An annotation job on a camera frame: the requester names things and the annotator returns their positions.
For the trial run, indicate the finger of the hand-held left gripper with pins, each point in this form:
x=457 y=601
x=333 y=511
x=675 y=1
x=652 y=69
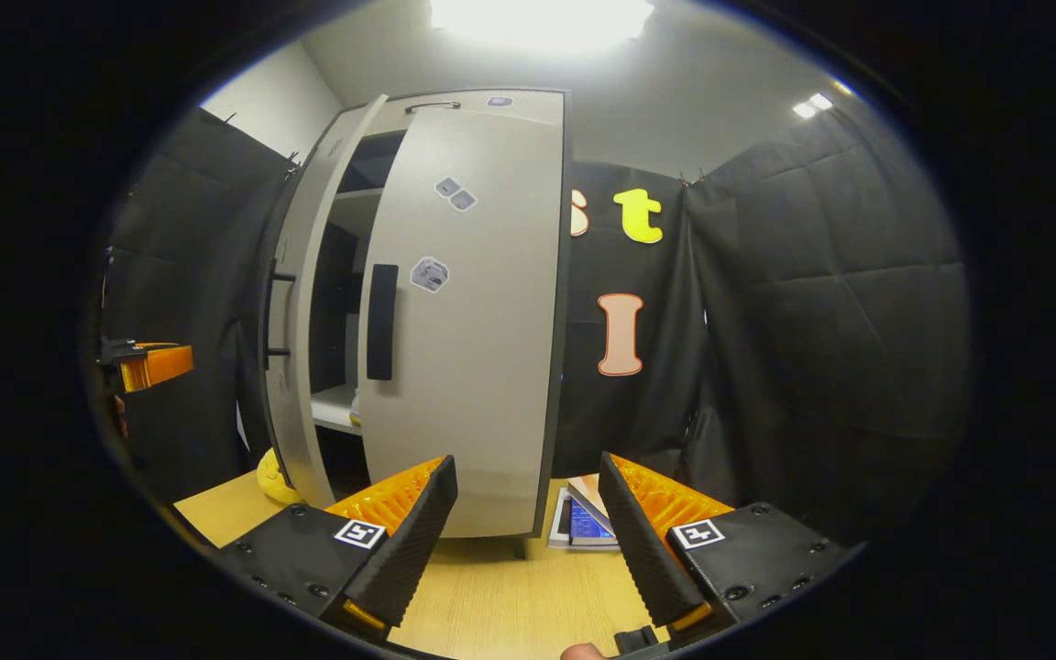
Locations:
x=157 y=367

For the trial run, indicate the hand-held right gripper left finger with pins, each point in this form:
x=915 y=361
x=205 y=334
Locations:
x=409 y=541

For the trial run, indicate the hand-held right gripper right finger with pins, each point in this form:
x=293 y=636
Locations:
x=643 y=541

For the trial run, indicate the grey shoe cabinet door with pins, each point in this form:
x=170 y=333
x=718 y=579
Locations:
x=299 y=275
x=482 y=367

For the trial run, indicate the grey shoe cabinet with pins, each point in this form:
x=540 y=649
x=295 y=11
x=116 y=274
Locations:
x=335 y=302

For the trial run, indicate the grey cabinet drawer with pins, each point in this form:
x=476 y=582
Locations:
x=528 y=103

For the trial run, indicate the blue book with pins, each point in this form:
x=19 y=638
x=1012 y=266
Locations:
x=583 y=532

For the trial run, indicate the cream book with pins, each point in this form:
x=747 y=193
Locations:
x=590 y=500

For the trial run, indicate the black quilted backdrop cloth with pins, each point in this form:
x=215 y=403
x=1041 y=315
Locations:
x=840 y=321
x=189 y=247

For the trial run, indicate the small ceiling spotlight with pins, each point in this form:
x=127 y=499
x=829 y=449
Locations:
x=821 y=100
x=804 y=110

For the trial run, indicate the large ceiling light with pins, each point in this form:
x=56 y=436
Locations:
x=542 y=23

